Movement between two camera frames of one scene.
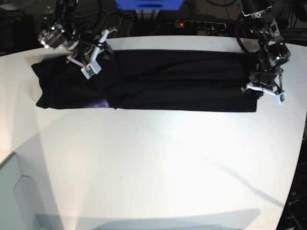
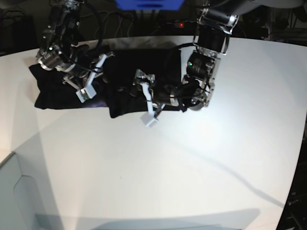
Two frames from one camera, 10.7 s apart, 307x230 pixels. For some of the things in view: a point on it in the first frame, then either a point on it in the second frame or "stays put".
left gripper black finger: [107, 53] -> [105, 75]
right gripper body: [269, 80] -> [170, 95]
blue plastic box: [149, 5] stays put
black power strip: [206, 25] stays put
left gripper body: [86, 52] -> [85, 72]
